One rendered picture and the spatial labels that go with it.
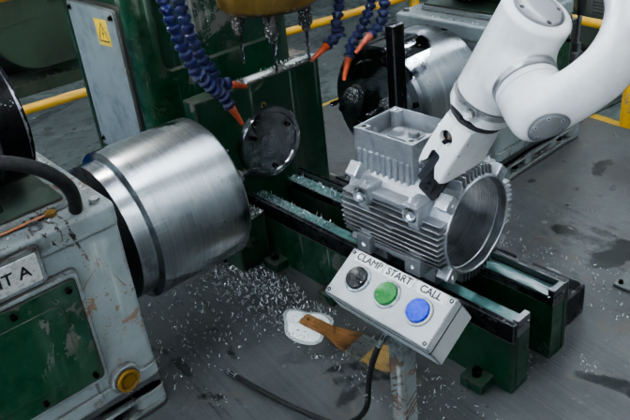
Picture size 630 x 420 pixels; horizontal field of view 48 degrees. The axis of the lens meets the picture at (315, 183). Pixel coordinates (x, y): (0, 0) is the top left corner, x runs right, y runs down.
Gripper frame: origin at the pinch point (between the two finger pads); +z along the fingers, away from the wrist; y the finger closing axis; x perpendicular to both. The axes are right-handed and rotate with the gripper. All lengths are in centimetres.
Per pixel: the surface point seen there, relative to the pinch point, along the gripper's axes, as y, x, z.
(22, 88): 79, 321, 306
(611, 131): 89, 1, 35
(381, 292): -20.6, -9.2, -1.7
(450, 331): -18.5, -18.1, -4.1
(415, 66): 29.6, 26.6, 11.7
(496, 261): 11.6, -11.7, 14.4
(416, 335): -22.0, -16.0, -3.6
